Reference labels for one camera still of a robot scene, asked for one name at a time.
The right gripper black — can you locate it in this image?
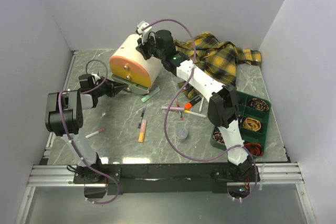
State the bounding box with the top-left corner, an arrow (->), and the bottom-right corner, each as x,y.
135,35 -> 164,62

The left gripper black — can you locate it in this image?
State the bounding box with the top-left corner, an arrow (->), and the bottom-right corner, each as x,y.
92,76 -> 128,98

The yellow drawer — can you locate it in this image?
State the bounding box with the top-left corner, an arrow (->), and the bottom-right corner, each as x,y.
111,65 -> 152,88

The cream round drawer organizer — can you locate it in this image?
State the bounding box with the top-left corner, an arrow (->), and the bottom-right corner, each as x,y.
112,34 -> 163,85

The pink top drawer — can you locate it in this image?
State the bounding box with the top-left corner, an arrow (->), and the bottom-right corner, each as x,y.
109,56 -> 148,76

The white pen pink cap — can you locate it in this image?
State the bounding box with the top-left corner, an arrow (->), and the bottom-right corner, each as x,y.
86,128 -> 106,138

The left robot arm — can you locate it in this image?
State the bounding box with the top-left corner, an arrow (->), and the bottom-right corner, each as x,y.
45,73 -> 127,183

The black thin pen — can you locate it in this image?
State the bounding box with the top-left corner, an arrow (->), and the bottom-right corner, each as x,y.
138,106 -> 146,129

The green highlighter near organizer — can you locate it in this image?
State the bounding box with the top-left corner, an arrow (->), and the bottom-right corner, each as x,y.
141,87 -> 160,103

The purple pastel marker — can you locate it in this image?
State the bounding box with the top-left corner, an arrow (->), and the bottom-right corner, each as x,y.
161,106 -> 184,111

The orange pink highlighter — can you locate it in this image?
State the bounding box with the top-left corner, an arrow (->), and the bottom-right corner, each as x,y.
138,119 -> 147,143

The red brown pen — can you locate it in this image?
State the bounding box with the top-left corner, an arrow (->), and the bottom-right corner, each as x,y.
176,98 -> 184,121

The orange black highlighter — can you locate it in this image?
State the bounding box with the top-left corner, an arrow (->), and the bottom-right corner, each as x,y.
184,96 -> 202,110

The white pen yellow cap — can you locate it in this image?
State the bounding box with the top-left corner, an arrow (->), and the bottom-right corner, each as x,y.
183,110 -> 207,118

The yellow plaid shirt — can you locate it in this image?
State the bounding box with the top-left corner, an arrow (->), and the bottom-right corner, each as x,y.
174,33 -> 261,86

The white pen orange cap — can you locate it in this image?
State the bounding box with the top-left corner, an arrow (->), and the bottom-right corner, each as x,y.
198,97 -> 205,113

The brown patterned hair band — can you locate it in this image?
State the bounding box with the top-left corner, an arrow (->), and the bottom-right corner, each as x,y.
212,131 -> 224,144

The green compartment tray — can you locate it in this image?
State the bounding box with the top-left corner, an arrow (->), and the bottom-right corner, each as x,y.
207,90 -> 271,157

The dark floral hair band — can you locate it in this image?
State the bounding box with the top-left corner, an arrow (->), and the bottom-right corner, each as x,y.
247,98 -> 269,112

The tan hair band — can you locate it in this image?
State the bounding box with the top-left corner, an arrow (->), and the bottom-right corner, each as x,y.
241,118 -> 262,132

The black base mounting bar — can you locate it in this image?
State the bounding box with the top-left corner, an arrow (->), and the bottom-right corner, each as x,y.
73,162 -> 260,195

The orange black hair band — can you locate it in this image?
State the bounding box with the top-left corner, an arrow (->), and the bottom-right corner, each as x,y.
244,143 -> 263,157

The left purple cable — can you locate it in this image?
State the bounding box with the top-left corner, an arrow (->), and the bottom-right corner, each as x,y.
59,60 -> 123,206

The purple cable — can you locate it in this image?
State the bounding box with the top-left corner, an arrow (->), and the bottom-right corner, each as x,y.
59,60 -> 123,206
141,18 -> 262,201

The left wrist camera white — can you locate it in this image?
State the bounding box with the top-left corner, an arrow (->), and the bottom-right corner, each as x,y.
91,73 -> 101,82

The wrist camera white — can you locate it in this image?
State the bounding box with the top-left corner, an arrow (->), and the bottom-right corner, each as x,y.
91,73 -> 101,82
136,20 -> 152,45

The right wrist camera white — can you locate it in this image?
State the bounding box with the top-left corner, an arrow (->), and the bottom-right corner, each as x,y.
136,20 -> 152,45

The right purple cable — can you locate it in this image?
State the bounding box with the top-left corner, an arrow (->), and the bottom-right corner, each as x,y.
141,18 -> 262,201

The aluminium rail frame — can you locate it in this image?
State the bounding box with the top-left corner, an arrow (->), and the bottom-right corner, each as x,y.
15,49 -> 316,224

